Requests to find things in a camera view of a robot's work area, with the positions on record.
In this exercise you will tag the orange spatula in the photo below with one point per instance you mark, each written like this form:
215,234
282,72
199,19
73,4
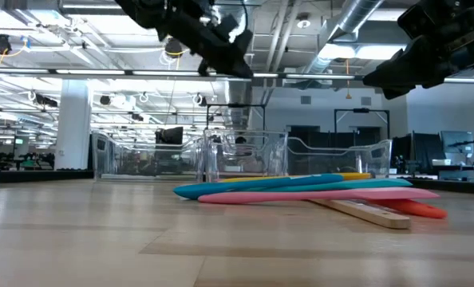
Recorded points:
416,208

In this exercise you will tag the black background curtain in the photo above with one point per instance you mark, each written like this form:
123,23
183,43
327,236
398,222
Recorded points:
420,151

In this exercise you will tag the wide clear plastic bin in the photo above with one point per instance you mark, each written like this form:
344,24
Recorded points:
340,159
141,159

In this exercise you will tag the smooth silver ventilation duct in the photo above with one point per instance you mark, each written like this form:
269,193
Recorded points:
352,16

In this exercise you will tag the wide-blade pink spatula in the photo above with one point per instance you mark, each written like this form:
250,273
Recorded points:
301,195

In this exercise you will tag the blue spoon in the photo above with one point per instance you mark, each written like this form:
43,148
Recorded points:
205,190

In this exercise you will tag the white pillar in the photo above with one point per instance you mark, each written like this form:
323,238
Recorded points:
73,123

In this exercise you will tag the black background rig frame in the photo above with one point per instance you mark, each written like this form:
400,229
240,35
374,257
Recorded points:
237,105
360,110

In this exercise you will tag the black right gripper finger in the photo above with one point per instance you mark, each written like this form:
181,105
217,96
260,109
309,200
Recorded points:
404,91
404,68

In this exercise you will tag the person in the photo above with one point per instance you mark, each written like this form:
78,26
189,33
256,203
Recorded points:
241,140

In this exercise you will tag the black background monitor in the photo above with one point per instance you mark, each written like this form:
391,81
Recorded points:
169,135

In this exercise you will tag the ribbed silver ventilation duct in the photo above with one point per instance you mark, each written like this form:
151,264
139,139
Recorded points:
239,99

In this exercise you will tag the yellow spoon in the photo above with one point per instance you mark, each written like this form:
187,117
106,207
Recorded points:
356,175

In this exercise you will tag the grey background monitor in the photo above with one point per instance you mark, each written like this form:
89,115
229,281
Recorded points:
456,141

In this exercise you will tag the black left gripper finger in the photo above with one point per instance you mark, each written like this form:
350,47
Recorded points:
217,65
229,57

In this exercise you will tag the horizontal metal rig beam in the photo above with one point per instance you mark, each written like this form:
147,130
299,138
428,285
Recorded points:
101,72

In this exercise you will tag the narrow clear plastic bin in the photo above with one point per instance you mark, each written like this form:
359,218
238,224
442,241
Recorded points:
245,155

